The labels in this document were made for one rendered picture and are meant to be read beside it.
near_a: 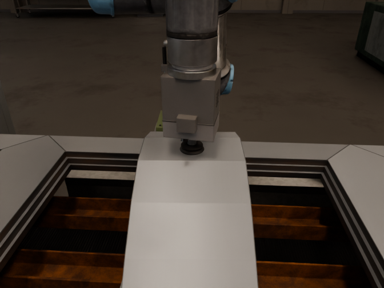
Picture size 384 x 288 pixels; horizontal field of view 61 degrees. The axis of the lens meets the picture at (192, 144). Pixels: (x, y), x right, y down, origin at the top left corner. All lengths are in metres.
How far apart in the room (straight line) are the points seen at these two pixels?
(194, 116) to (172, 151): 0.09
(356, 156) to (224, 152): 0.50
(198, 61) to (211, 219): 0.23
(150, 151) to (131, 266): 0.20
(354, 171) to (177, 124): 0.53
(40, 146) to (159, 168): 0.54
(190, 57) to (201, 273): 0.30
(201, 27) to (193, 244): 0.30
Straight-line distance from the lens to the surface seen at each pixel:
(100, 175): 1.17
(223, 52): 1.13
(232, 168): 0.53
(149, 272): 0.47
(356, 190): 0.84
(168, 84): 0.50
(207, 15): 0.47
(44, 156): 0.96
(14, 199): 0.83
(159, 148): 0.58
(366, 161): 0.97
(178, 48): 0.48
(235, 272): 0.47
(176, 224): 0.48
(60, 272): 0.88
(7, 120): 1.58
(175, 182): 0.51
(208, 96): 0.49
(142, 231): 0.49
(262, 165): 0.89
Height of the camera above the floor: 1.32
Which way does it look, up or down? 29 degrees down
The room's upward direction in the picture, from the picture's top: straight up
